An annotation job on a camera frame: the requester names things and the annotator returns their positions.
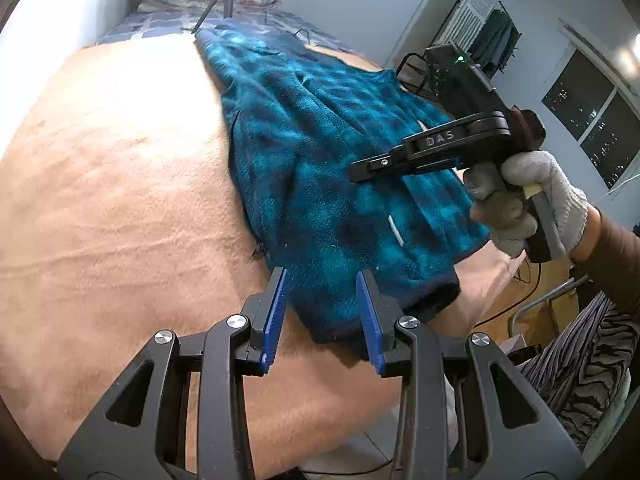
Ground dark hanging clothes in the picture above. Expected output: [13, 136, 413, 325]
[470, 7, 521, 68]

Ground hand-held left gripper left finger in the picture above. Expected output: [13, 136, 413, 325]
[57, 266, 291, 480]

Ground black metal shoe rack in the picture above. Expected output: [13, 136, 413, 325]
[396, 51, 428, 95]

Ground person's right forearm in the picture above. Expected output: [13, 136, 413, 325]
[570, 205, 640, 321]

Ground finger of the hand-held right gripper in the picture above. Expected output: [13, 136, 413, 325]
[349, 114, 512, 184]

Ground blue checked bedsheet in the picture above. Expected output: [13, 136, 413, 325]
[97, 7, 381, 68]

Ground white striped towel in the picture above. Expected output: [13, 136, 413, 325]
[442, 0, 496, 46]

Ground window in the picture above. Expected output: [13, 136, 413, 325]
[540, 45, 640, 191]

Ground person's right hand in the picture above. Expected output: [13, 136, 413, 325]
[462, 150, 590, 261]

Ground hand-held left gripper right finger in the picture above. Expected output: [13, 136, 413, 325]
[356, 268, 586, 480]

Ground black tripod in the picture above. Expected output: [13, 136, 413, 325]
[190, 0, 241, 36]

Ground grey metal tube frame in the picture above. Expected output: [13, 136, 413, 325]
[507, 275, 591, 341]

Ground room door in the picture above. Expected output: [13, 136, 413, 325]
[382, 0, 466, 68]

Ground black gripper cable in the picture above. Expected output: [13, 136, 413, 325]
[472, 260, 543, 328]

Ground person's striped trousers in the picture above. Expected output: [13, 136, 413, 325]
[517, 292, 640, 453]

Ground blue plaid fleece jacket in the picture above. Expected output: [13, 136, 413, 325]
[192, 27, 491, 361]

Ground tan blanket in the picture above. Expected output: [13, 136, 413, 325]
[0, 37, 531, 480]

